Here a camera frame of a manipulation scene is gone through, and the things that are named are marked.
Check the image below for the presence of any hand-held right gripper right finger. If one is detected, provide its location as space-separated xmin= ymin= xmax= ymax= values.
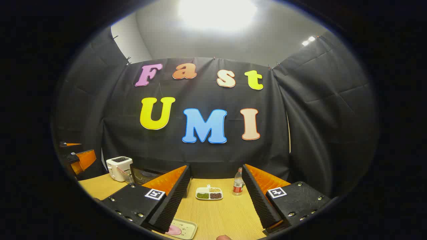
xmin=242 ymin=163 xmax=333 ymax=236

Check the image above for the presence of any white toaster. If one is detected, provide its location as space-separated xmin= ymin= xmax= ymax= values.
xmin=106 ymin=156 xmax=133 ymax=182

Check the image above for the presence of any large ceiling light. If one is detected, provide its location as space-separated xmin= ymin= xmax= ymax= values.
xmin=178 ymin=0 xmax=258 ymax=33

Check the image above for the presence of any cream rectangular tray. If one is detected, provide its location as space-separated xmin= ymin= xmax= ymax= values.
xmin=165 ymin=218 xmax=198 ymax=240

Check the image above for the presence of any clear plastic water bottle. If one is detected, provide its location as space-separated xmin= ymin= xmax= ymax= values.
xmin=232 ymin=167 xmax=246 ymax=196

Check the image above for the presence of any black backdrop cloth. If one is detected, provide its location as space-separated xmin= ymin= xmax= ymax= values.
xmin=53 ymin=27 xmax=379 ymax=198

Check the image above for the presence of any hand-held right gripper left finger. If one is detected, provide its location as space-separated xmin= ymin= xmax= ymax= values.
xmin=100 ymin=164 xmax=192 ymax=233

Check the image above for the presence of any black electric oven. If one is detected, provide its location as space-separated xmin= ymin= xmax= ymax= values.
xmin=129 ymin=163 xmax=193 ymax=198

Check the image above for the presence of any white divided plate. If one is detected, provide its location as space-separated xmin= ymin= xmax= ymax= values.
xmin=195 ymin=185 xmax=224 ymax=201

